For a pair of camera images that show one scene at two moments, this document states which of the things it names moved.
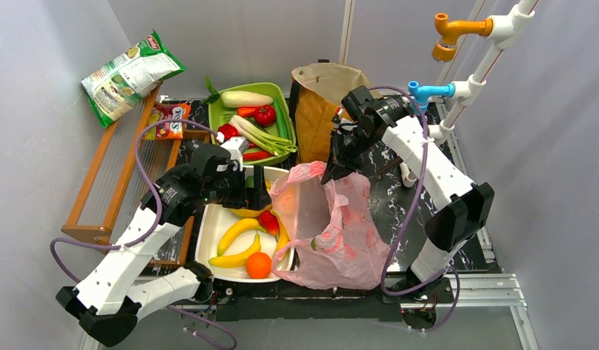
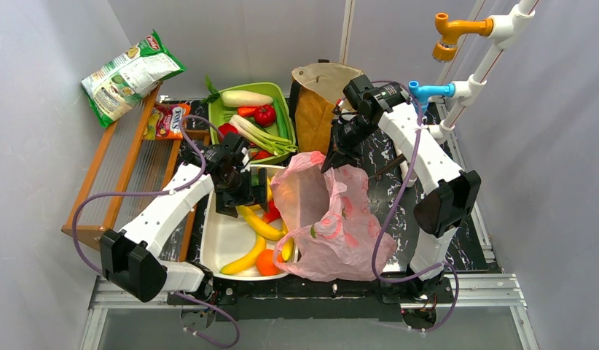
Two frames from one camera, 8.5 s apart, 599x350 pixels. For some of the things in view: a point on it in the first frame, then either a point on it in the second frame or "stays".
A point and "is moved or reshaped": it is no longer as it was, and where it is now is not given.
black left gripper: (256, 189) stays
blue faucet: (421, 93) stays
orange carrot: (245, 111) stays
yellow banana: (283, 238) to (288, 249)
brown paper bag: (317, 91) stays
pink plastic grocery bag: (334, 238) is moved or reshaped
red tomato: (265, 115) stays
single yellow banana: (236, 227) to (265, 230)
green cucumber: (281, 119) stays
